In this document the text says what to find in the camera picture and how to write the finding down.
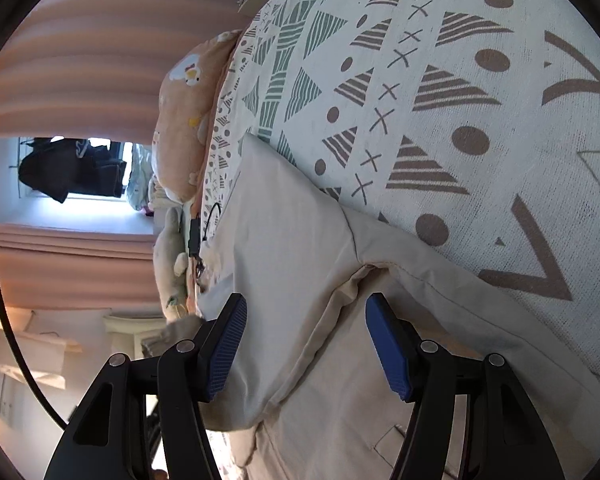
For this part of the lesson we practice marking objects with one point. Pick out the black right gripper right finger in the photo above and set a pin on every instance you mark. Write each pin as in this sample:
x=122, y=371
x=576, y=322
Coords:
x=504, y=436

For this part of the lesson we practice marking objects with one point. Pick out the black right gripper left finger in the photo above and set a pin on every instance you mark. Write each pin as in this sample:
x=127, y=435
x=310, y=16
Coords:
x=133, y=405

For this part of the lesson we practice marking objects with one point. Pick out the beige large garment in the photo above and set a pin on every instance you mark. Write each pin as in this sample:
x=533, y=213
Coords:
x=306, y=397

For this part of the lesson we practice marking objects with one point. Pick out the dark hanging clothes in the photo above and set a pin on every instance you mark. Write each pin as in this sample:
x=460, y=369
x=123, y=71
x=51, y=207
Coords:
x=58, y=168

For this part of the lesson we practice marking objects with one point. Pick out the cream upholstered headboard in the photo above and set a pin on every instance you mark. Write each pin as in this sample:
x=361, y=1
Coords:
x=127, y=334

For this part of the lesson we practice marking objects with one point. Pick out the pink curtain left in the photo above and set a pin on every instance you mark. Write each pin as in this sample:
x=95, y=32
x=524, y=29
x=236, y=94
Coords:
x=48, y=269

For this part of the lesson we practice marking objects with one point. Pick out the grey plush toy animal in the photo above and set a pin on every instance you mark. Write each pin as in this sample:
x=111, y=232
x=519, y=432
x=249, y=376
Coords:
x=171, y=268

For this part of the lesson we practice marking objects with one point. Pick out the black small device on bed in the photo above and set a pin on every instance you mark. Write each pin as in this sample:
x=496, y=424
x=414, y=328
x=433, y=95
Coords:
x=193, y=244

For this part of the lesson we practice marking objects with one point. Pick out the patterned white duvet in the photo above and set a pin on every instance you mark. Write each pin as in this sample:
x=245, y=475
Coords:
x=474, y=124

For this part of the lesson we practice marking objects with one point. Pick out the peach cartoon pillow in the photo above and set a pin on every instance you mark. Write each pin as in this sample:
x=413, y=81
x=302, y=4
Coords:
x=186, y=98

